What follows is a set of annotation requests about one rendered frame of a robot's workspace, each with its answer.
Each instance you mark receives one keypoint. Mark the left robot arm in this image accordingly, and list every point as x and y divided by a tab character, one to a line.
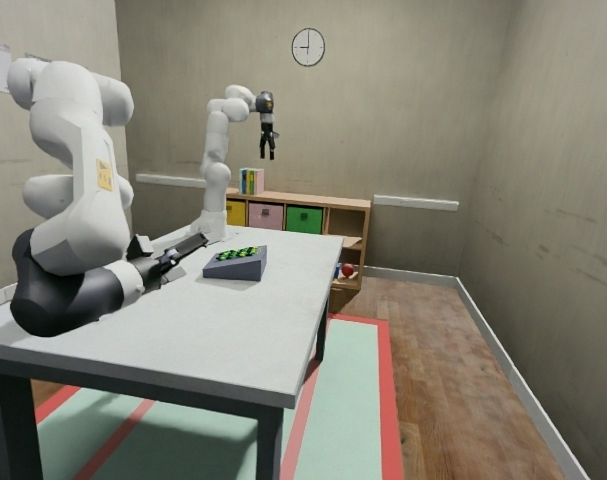
217	175

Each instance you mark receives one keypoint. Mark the grey switch panel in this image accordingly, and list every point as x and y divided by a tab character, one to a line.
246	264

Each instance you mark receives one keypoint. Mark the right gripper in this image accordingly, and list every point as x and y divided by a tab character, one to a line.
158	272

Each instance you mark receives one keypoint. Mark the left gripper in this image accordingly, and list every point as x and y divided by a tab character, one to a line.
268	127

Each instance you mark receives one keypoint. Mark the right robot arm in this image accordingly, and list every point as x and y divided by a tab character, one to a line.
69	273

